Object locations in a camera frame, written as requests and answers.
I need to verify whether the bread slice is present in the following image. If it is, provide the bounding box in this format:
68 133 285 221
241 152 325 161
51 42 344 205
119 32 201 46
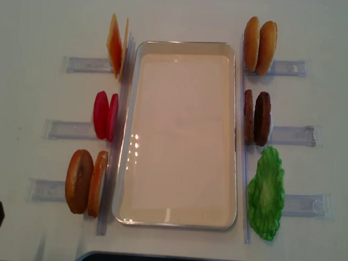
87 151 108 218
65 149 94 214

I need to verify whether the red tomato slice right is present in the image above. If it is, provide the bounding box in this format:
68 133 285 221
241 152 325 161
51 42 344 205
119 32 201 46
106 94 119 142

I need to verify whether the red tomato slice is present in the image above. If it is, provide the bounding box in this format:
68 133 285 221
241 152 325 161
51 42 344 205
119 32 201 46
93 91 110 139
106 94 119 142

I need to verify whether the red tomato slice left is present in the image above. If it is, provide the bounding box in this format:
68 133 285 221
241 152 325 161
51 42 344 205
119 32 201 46
93 91 110 139

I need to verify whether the brown meat patty left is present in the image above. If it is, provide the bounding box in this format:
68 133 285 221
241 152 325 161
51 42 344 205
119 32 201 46
244 89 254 145

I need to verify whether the brown meat patty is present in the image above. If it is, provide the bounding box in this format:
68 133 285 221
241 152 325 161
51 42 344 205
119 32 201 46
254 91 271 147
244 89 254 145

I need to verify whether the brown meat patty right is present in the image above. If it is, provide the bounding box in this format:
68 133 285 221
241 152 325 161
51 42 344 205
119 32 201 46
254 91 271 147

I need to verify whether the orange cheese slice left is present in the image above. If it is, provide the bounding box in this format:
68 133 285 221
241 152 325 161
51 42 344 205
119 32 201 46
107 13 123 79

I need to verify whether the yellow cheese slice right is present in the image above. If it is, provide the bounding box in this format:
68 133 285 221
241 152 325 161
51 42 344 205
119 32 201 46
118 17 129 83

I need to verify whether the green lettuce leaf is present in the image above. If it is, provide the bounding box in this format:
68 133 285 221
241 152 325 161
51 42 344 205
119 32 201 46
247 146 285 241

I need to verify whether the white rectangular metal tray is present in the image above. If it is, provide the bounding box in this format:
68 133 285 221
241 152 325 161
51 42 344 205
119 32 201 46
111 41 237 229

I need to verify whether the bun slice top right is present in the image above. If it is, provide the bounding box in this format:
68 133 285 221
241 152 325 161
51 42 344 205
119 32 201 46
256 21 278 76

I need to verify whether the bun slice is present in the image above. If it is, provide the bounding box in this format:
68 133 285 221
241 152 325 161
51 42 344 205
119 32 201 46
243 16 260 72
256 21 278 76

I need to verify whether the bun slice top left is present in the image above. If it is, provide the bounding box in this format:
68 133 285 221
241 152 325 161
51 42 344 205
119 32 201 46
243 16 260 72

